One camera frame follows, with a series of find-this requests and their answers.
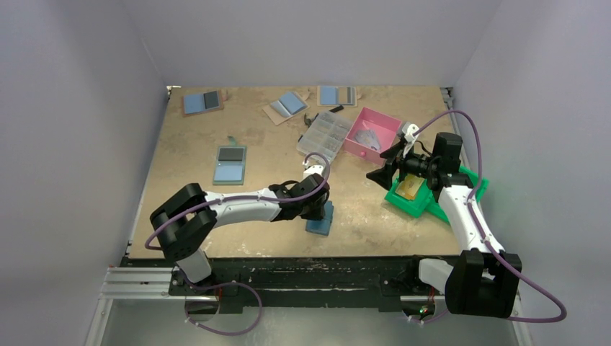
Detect blue card holder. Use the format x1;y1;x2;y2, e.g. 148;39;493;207
305;200;334;236

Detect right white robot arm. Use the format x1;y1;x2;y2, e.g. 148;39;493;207
366;132;522;318

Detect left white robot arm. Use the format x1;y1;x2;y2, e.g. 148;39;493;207
145;173;329;295

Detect cards in pink bin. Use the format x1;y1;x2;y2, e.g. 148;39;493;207
353;129;381;151

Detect gold credit card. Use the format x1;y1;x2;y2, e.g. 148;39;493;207
395;175;424;200

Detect beige open card holder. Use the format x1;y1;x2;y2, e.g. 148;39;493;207
317;85;361;107

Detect teal open card holder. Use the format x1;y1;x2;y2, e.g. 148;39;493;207
213;136;247;185

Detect tan open card holder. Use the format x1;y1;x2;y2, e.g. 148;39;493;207
262;92;309;125

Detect brown open card holder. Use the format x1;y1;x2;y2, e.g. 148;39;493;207
182;89;227;116

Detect pink plastic bin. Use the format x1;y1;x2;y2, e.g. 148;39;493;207
343;107;403;166

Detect green tray lid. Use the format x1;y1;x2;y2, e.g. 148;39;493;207
424;165;490;226

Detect clear plastic organizer box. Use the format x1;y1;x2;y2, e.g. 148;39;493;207
296;111;353;163

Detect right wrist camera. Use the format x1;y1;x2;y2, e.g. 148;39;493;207
398;122;420;157

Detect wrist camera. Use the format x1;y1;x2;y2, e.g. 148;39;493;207
303;161;326;179
398;122;420;157

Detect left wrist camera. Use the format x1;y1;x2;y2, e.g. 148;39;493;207
303;161;326;179

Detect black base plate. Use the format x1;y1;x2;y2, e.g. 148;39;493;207
120;255;447;317

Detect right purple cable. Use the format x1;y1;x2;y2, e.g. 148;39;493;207
406;110;568;324

